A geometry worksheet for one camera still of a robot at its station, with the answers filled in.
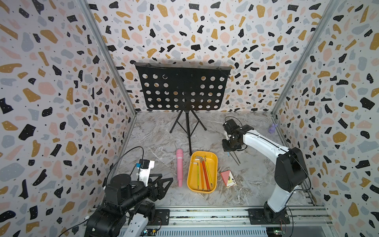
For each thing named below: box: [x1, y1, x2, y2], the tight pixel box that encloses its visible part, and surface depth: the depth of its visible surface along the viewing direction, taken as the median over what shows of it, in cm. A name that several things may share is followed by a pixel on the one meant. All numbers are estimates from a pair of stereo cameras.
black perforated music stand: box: [134, 62, 232, 157], surface depth 70 cm
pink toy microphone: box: [176, 148, 184, 188], surface depth 91 cm
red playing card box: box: [220, 169, 238, 188], surface depth 87 cm
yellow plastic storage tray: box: [187, 150, 219, 194], surface depth 90 cm
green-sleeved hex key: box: [192, 162, 199, 190], surface depth 91 cm
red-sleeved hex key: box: [195, 155, 211, 192], surface depth 90 cm
